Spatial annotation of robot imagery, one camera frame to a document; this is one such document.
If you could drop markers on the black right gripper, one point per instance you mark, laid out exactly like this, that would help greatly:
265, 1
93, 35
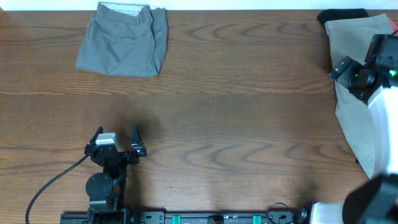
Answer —
344, 71

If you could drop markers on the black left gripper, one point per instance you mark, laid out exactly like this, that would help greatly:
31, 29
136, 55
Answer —
137, 145

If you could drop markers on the grey shorts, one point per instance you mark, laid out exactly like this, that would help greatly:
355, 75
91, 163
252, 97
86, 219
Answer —
127, 40

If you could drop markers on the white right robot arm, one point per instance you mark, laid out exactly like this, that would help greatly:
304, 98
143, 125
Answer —
375, 201

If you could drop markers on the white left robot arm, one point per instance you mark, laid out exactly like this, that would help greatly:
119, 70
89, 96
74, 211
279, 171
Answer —
106, 189

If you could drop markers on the black garment in pile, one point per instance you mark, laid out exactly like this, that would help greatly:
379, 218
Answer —
339, 14

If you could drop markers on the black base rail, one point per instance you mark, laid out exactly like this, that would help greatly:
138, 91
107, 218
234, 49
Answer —
282, 217

